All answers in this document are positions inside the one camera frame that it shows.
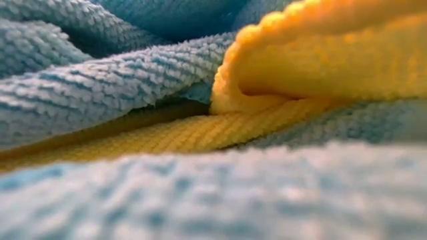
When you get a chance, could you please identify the yellow microfiber towel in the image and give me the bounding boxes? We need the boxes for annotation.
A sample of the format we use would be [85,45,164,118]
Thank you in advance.
[0,0,427,174]

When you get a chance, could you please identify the light blue microfiber towel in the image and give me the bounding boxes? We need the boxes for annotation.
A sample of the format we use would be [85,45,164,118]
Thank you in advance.
[0,0,427,240]

